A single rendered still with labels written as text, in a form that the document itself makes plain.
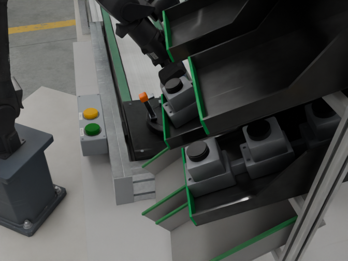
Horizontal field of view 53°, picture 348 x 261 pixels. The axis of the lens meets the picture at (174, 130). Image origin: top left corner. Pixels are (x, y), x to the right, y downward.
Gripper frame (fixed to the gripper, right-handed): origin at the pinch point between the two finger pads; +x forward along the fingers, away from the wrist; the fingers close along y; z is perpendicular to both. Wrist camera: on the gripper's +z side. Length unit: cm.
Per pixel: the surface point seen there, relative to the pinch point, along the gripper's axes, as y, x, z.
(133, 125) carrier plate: 0.2, 5.9, -18.9
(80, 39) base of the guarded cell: 77, 7, -35
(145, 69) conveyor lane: 37.6, 16.4, -14.2
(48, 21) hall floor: 301, 56, -114
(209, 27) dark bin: -28.5, -21.5, 12.0
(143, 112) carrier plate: 5.6, 8.2, -16.0
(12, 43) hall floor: 257, 37, -139
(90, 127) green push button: 1.5, -1.0, -27.7
